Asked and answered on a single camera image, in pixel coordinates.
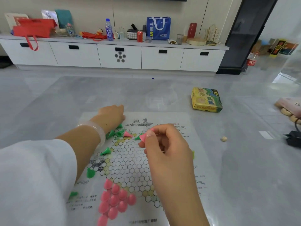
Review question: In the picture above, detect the person's right hand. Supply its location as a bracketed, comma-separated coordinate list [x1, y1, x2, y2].
[138, 123, 198, 196]

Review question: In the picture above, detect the person's left hand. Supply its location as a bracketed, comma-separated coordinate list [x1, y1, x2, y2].
[90, 105, 126, 135]

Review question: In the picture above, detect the pile of mixed cone pieces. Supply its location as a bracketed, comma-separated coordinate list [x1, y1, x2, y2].
[68, 123, 147, 198]

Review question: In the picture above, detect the checkers board sheet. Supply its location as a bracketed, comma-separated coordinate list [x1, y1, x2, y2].
[63, 111, 219, 226]

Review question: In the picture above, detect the group of pink game pieces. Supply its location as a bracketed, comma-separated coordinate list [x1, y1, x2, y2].
[97, 179, 137, 226]

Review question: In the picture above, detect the white TV cabinet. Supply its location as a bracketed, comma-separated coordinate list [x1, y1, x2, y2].
[0, 34, 229, 72]

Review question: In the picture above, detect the yellow green cardboard box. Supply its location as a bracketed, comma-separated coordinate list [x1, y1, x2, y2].
[191, 87, 223, 113]

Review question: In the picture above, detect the red folded umbrella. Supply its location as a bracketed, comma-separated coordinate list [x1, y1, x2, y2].
[80, 31, 108, 42]

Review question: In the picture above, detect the blue-label water bottle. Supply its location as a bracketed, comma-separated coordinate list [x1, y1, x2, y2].
[105, 18, 114, 41]

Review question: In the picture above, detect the small pink-capped bottle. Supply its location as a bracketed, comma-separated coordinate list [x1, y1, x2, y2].
[66, 23, 76, 37]

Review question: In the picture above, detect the blue tote bag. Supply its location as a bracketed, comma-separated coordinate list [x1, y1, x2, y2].
[146, 17, 172, 41]

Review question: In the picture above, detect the white sleeve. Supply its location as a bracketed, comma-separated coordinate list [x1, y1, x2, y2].
[0, 138, 78, 226]

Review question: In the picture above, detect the teal cloth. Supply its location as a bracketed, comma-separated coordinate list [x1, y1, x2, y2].
[55, 9, 74, 30]

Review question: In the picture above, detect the round wooden box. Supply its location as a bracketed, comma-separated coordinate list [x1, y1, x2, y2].
[187, 37, 207, 46]

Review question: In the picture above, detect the red fabric bag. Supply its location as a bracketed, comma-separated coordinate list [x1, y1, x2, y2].
[13, 18, 58, 51]

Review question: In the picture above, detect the white printed card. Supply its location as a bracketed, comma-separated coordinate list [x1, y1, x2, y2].
[41, 9, 59, 27]

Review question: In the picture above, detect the red vase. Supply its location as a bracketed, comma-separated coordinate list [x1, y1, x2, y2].
[187, 23, 198, 38]

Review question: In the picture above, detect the black power adapter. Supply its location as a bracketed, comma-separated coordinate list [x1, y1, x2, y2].
[286, 130, 301, 148]

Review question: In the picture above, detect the red-label cola bottle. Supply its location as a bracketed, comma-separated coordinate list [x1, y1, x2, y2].
[246, 53, 259, 67]

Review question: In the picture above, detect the pink book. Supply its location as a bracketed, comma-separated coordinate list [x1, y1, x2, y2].
[274, 97, 301, 118]

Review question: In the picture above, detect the black glass cabinet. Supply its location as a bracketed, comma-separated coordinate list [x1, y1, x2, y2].
[216, 0, 280, 75]

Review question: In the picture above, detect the yellow black carton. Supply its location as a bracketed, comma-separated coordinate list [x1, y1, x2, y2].
[269, 39, 299, 58]

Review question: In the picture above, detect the pale pink jade bracelet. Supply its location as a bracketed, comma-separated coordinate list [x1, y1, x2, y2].
[76, 121, 106, 148]

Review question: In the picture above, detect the gold wire rack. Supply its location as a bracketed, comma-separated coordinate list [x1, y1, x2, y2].
[205, 24, 221, 46]

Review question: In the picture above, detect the beige picture frame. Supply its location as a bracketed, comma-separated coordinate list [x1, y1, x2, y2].
[4, 13, 29, 31]

